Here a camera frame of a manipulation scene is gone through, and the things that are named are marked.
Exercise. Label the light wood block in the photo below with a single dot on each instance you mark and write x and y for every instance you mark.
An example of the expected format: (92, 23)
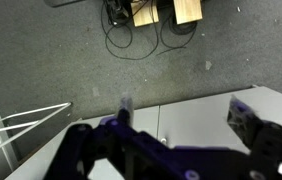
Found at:
(187, 10)
(144, 15)

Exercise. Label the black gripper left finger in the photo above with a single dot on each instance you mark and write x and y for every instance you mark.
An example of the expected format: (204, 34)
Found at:
(127, 146)

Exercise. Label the black power adapter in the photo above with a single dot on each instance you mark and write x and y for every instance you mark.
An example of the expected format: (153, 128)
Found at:
(117, 10)

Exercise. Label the white metal tube frame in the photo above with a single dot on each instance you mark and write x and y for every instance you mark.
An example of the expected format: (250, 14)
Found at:
(31, 124)

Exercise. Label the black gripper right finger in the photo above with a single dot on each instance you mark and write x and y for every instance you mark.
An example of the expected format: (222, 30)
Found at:
(267, 140)

